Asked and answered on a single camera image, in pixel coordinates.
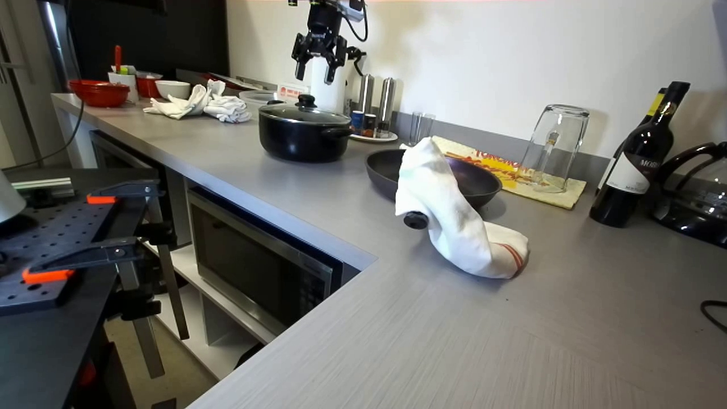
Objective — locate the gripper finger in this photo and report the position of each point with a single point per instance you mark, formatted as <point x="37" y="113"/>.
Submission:
<point x="335" y="59"/>
<point x="300" y="57"/>

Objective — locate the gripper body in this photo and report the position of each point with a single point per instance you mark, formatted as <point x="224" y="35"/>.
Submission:
<point x="324" y="23"/>

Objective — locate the glass pot lid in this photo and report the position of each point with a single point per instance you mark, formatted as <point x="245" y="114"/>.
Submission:
<point x="304" y="112"/>

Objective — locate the black coffee pot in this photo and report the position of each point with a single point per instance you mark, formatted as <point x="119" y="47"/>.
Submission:
<point x="690" y="213"/>

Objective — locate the white paper towel roll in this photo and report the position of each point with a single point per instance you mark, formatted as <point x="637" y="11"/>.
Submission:
<point x="326" y="94"/>

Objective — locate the white red printed card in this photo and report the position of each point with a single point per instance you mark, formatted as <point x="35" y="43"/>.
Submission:
<point x="291" y="92"/>

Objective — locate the steel salt mill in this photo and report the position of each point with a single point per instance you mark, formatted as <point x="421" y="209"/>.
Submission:
<point x="366" y="94"/>

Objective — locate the white plate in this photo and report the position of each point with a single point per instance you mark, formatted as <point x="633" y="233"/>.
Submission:
<point x="255" y="96"/>

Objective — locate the small blue jar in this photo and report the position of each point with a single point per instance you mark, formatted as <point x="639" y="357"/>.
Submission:
<point x="356" y="121"/>

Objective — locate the steel pepper mill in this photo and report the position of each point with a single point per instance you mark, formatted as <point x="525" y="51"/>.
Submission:
<point x="387" y="105"/>

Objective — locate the small dark jar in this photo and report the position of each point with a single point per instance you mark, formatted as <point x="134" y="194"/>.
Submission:
<point x="370" y="125"/>

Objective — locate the dark tray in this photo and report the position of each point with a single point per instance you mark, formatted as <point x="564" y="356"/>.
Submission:
<point x="221" y="81"/>

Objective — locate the crumpled white cloth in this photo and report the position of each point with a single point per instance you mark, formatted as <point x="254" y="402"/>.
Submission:
<point x="228" y="108"/>
<point x="179" y="105"/>

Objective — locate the small white saucer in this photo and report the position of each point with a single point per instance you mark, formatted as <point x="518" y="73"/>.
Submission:
<point x="386" y="138"/>

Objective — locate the clear drinking glass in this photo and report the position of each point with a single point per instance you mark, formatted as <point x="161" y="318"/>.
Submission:
<point x="421" y="128"/>

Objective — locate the white bowl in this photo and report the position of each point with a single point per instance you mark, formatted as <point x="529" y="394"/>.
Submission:
<point x="172" y="90"/>

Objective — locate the small red bowl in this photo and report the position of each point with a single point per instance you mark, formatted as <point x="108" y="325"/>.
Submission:
<point x="147" y="86"/>

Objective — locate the white utensil holder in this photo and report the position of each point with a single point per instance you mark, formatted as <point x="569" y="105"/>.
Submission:
<point x="126" y="84"/>

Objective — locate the white red striped towel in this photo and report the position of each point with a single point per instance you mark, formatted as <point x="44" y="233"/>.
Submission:
<point x="443" y="210"/>

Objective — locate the dark frying pan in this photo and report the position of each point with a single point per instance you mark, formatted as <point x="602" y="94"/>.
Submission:
<point x="477" y="182"/>

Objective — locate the large red bowl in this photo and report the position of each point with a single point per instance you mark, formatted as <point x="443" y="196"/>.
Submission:
<point x="100" y="94"/>

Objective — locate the yellow printed dish cloth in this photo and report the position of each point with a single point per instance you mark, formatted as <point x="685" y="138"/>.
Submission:
<point x="511" y="176"/>

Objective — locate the microwave door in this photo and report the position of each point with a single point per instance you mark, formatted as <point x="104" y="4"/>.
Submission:
<point x="244" y="267"/>

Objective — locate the microwave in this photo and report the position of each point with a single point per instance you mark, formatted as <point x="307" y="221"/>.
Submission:
<point x="255" y="272"/>

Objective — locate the black orange bar clamp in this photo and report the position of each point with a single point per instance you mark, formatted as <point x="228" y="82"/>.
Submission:
<point x="162" y="255"/>
<point x="85" y="255"/>

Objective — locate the steel refrigerator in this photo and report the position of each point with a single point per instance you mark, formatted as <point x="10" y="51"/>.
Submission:
<point x="57" y="40"/>

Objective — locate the dark wine bottle white label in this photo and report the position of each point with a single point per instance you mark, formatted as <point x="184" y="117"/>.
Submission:
<point x="636" y="170"/>

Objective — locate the dark wine bottle yellow neck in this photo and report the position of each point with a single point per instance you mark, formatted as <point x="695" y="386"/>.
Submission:
<point x="654" y="108"/>

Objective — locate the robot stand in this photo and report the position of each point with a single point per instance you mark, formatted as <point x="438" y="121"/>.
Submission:
<point x="40" y="341"/>

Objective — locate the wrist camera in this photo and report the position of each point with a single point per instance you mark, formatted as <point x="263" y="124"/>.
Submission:
<point x="351" y="9"/>

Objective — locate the aluminium rail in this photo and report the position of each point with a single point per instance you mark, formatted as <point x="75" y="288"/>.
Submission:
<point x="42" y="183"/>

